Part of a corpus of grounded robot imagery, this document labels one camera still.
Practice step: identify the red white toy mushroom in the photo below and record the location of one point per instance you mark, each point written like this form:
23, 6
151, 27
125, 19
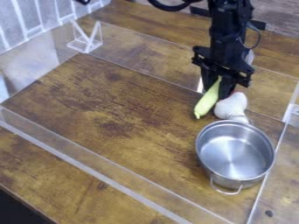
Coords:
231, 108

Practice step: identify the clear acrylic triangle bracket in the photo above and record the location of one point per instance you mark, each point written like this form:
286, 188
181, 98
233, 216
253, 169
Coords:
86, 43

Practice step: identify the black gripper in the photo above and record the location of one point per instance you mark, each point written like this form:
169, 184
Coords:
225, 60

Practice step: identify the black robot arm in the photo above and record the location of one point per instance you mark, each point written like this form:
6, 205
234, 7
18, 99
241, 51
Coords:
230, 14

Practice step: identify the clear acrylic front barrier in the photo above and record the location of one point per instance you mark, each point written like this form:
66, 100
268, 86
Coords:
155, 196

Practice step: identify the stainless steel pot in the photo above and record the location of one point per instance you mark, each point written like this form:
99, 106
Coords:
237, 155

